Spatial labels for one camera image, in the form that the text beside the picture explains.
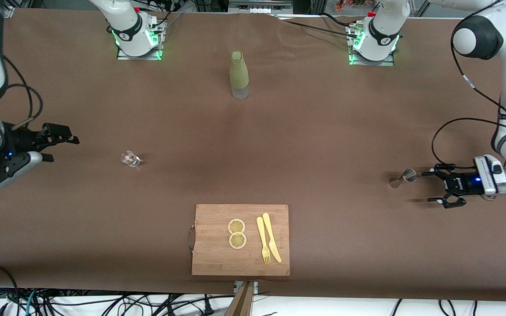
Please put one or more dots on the brown table cover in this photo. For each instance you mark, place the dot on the brown table cover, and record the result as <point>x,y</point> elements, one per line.
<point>367,219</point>

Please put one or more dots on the yellow plastic fork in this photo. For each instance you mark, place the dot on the yellow plastic fork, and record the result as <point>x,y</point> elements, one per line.
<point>261,232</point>

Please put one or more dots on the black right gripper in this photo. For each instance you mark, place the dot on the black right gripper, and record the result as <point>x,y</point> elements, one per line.
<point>18,139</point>

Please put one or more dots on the green sleeved glass bottle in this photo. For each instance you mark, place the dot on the green sleeved glass bottle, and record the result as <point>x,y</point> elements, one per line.
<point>239,72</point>

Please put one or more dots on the wooden cutting board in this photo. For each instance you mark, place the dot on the wooden cutting board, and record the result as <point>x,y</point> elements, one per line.
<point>211,254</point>

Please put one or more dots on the metal bracket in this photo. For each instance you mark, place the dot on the metal bracket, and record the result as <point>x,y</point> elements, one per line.
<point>237,286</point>

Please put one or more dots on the clear glass shaker cup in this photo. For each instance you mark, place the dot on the clear glass shaker cup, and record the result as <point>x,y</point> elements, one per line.
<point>130,159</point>

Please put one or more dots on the yellow plastic knife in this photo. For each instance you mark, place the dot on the yellow plastic knife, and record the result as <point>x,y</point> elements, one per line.
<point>270,237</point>

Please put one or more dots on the steel jigger measuring cup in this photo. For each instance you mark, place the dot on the steel jigger measuring cup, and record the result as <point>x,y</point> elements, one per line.
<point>410,175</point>

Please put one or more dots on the lemon slice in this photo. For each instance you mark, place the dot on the lemon slice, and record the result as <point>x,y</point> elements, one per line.
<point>237,240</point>
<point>236,226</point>

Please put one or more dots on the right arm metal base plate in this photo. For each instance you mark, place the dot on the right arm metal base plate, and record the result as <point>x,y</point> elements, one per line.
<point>139,58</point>

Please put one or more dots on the grey metal box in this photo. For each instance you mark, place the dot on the grey metal box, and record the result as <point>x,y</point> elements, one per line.
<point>259,6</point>

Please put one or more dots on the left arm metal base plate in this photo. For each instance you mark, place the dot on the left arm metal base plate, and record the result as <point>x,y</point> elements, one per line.
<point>371,63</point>

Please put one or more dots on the wooden post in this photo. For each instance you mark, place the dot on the wooden post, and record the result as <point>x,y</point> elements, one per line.
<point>242,305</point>

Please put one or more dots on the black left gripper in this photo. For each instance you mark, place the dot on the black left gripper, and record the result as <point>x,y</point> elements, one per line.
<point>464,183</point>

